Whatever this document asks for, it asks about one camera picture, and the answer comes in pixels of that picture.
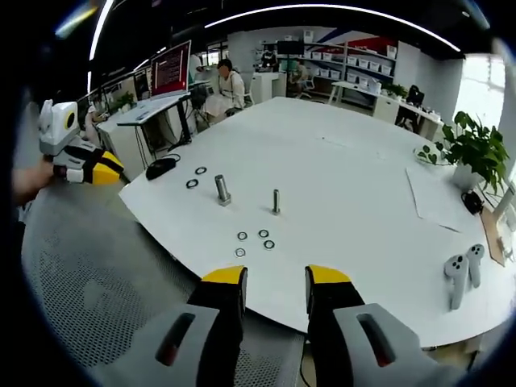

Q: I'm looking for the grey handheld controller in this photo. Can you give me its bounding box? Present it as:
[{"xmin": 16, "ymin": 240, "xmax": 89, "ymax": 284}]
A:
[
  {"xmin": 443, "ymin": 254, "xmax": 470, "ymax": 311},
  {"xmin": 466, "ymin": 243, "xmax": 485, "ymax": 289}
]

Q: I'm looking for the shelf with white storage boxes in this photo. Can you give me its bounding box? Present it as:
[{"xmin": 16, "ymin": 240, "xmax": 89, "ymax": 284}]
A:
[{"xmin": 260, "ymin": 38, "xmax": 398, "ymax": 92}]

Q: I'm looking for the small green plant in dish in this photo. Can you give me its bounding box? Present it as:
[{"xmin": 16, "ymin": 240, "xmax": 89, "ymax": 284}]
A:
[{"xmin": 413, "ymin": 141, "xmax": 452, "ymax": 166}]

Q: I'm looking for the person's left hand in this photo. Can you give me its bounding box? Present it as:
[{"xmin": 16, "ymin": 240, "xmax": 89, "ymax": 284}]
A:
[{"xmin": 11, "ymin": 163, "xmax": 56, "ymax": 206}]

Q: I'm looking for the white standing desk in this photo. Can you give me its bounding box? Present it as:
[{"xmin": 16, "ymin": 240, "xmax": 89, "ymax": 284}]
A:
[{"xmin": 116, "ymin": 91, "xmax": 194, "ymax": 162}]

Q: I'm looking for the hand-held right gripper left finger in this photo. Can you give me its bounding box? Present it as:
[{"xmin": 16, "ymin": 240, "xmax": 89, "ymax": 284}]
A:
[{"xmin": 96, "ymin": 264, "xmax": 249, "ymax": 387}]

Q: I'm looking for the grey mesh chair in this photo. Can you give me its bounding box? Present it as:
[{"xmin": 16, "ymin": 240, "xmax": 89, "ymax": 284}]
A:
[{"xmin": 18, "ymin": 183, "xmax": 306, "ymax": 387}]

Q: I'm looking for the computer monitor red screen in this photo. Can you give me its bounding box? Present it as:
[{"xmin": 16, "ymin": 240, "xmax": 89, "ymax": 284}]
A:
[{"xmin": 148, "ymin": 39, "xmax": 193, "ymax": 100}]

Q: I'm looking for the small black device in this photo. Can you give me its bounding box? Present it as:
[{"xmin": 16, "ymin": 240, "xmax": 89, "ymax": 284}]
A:
[{"xmin": 460, "ymin": 189, "xmax": 485, "ymax": 215}]

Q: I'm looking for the thick threaded metal stud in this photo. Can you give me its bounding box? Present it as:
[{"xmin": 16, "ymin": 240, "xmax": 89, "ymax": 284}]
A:
[{"xmin": 214, "ymin": 173, "xmax": 233, "ymax": 207}]

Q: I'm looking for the green potted plant white pot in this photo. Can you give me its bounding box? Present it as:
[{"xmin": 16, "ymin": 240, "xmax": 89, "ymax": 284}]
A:
[{"xmin": 441, "ymin": 110, "xmax": 511, "ymax": 194}]

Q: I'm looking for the white paper sheet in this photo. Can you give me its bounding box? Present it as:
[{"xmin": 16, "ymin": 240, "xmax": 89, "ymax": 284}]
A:
[{"xmin": 405, "ymin": 165, "xmax": 485, "ymax": 234}]

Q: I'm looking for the black computer mouse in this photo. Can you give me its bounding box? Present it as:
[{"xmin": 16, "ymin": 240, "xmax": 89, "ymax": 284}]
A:
[{"xmin": 144, "ymin": 152, "xmax": 181, "ymax": 181}]

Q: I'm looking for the curved ceiling light strip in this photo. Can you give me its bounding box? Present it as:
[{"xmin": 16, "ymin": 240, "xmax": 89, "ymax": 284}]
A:
[{"xmin": 204, "ymin": 3, "xmax": 462, "ymax": 53}]

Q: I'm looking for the wooden board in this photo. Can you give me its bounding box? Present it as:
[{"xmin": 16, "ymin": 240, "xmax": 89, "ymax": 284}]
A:
[{"xmin": 479, "ymin": 207, "xmax": 510, "ymax": 267}]

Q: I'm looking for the small background green plant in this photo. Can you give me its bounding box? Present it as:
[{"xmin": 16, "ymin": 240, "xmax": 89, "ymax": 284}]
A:
[{"xmin": 108, "ymin": 91, "xmax": 137, "ymax": 114}]

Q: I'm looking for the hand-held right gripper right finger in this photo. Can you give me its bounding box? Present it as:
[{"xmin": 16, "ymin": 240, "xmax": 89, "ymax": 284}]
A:
[{"xmin": 304, "ymin": 264, "xmax": 459, "ymax": 387}]

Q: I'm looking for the black office chair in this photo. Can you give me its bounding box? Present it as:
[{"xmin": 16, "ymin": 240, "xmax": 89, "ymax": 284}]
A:
[{"xmin": 397, "ymin": 84, "xmax": 427, "ymax": 126}]

